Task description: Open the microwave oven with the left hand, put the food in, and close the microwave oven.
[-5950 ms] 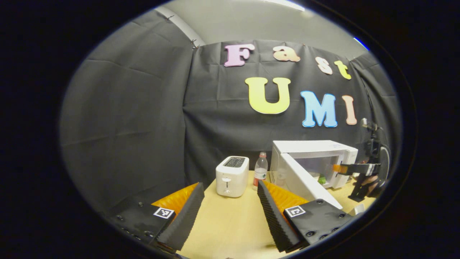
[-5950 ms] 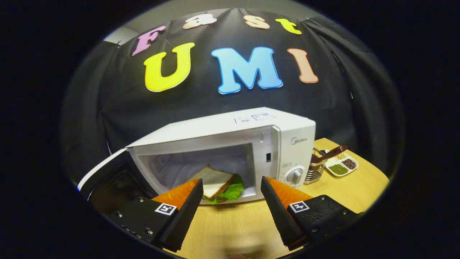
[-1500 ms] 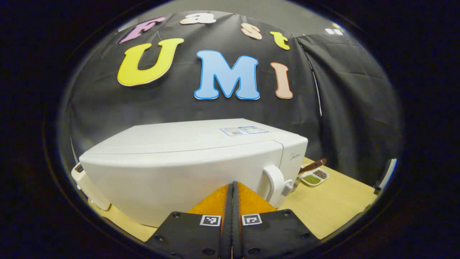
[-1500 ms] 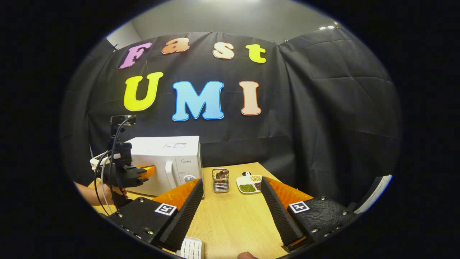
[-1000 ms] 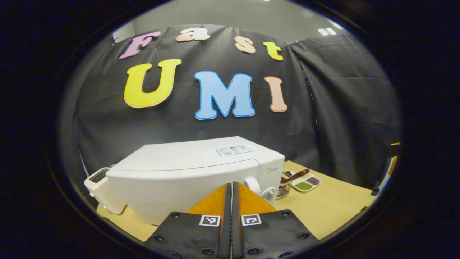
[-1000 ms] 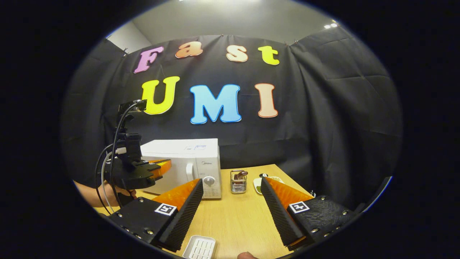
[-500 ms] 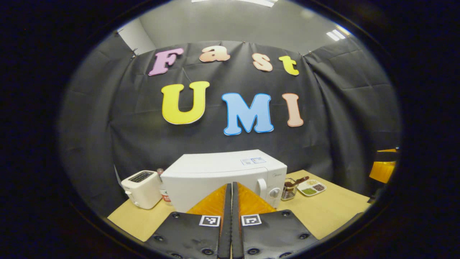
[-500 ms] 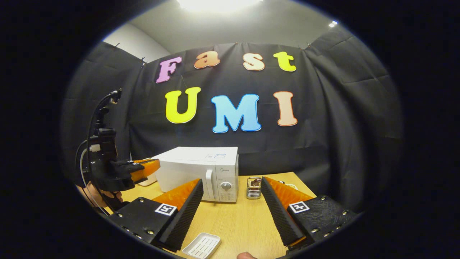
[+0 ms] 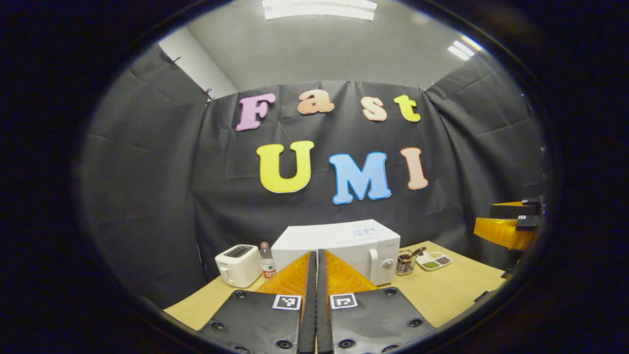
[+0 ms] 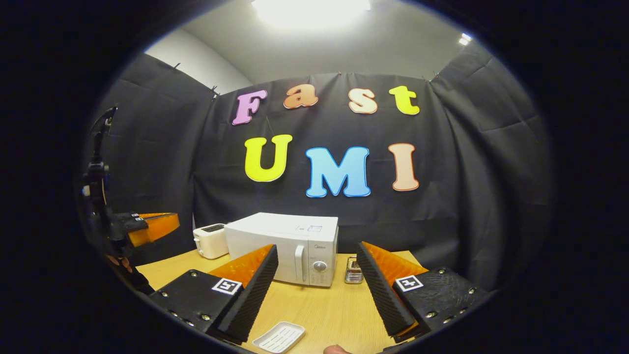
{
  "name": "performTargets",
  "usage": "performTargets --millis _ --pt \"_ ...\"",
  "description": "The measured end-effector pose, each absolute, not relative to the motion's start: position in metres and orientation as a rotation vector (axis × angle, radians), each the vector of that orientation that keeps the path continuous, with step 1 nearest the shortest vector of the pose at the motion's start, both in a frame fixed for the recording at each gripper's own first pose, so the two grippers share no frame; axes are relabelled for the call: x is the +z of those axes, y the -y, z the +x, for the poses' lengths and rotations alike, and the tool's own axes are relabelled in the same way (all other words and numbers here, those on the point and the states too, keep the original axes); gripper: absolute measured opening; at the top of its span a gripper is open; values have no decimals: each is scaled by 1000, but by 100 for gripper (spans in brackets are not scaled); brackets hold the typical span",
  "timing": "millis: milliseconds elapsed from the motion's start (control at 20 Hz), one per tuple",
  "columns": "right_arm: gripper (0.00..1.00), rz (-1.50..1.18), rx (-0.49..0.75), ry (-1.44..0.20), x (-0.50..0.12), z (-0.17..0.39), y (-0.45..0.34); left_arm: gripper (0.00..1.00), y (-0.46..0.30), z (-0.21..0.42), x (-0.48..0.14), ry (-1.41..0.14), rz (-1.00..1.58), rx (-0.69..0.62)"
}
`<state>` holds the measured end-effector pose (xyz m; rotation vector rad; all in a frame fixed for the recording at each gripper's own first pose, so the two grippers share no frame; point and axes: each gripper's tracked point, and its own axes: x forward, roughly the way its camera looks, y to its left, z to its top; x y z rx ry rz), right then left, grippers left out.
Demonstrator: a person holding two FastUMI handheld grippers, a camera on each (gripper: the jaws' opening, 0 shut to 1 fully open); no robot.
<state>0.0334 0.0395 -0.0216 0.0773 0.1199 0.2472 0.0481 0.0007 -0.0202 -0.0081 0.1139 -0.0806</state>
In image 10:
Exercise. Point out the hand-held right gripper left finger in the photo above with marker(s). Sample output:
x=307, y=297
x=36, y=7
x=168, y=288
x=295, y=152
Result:
x=253, y=300

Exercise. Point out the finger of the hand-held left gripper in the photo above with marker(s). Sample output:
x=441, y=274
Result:
x=157, y=227

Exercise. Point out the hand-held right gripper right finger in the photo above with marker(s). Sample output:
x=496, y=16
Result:
x=381, y=300

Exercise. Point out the white microwave oven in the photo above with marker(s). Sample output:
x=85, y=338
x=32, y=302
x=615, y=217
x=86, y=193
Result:
x=275, y=236

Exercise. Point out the white ridged tray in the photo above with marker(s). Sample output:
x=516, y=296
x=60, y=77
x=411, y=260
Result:
x=279, y=338

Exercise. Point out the white toaster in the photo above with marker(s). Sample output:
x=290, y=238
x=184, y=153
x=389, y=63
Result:
x=211, y=243

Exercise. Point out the black backdrop cloth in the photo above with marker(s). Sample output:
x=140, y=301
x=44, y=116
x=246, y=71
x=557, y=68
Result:
x=442, y=196

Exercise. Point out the long ceiling light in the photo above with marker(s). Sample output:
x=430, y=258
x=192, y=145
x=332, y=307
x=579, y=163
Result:
x=312, y=11

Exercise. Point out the small ceiling light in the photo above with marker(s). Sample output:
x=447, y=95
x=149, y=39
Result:
x=465, y=39

